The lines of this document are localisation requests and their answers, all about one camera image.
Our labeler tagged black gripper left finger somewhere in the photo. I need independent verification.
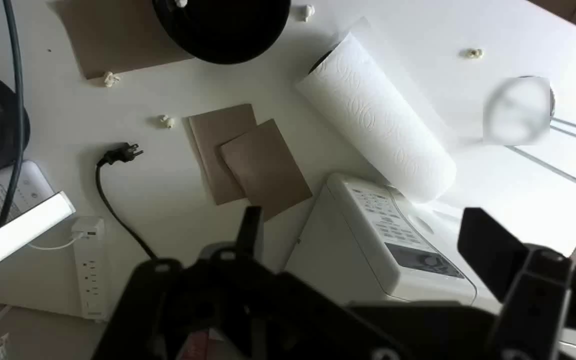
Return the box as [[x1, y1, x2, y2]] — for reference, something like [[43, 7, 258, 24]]
[[237, 205, 262, 255]]

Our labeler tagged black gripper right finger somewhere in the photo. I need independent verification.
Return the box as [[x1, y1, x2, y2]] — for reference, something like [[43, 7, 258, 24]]
[[458, 208, 529, 300]]

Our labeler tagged white paper towel roll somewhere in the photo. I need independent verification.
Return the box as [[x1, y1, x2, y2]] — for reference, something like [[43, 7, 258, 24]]
[[296, 33, 457, 202]]

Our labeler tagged brown cardboard piece lower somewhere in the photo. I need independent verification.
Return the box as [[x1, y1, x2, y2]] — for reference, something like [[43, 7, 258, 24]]
[[221, 119, 313, 219]]

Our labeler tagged brown cardboard piece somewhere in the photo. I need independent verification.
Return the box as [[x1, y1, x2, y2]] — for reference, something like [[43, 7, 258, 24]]
[[221, 119, 313, 219], [187, 103, 257, 204]]

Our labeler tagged chrome paper towel holder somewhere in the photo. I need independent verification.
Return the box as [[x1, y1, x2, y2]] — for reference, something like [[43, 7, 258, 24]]
[[485, 73, 576, 183]]

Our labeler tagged white microwave oven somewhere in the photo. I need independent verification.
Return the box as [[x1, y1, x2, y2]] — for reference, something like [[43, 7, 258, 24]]
[[285, 173, 501, 311]]

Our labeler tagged brown cardboard piece upper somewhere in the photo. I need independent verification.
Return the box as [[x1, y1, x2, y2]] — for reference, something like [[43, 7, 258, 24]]
[[187, 103, 257, 204]]

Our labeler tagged white popcorn piece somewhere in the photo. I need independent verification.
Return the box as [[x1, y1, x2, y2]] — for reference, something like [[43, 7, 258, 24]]
[[292, 4, 316, 21], [157, 113, 176, 129], [102, 71, 121, 87], [464, 47, 485, 60]]

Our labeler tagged white power strip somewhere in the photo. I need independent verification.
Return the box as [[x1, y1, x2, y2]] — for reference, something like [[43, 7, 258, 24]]
[[73, 218, 110, 321]]

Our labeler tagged black round bowl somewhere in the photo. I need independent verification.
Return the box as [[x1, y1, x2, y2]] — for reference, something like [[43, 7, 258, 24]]
[[151, 0, 292, 63]]

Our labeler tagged large brown cardboard sheet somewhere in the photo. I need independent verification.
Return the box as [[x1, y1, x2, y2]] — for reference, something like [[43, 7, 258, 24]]
[[53, 0, 188, 79]]

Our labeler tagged white flat bar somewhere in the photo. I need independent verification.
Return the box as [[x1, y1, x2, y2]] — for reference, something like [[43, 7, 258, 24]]
[[0, 192, 76, 261]]

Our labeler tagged black power cord plug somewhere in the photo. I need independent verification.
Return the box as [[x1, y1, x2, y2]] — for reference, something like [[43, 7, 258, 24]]
[[94, 142, 157, 258]]

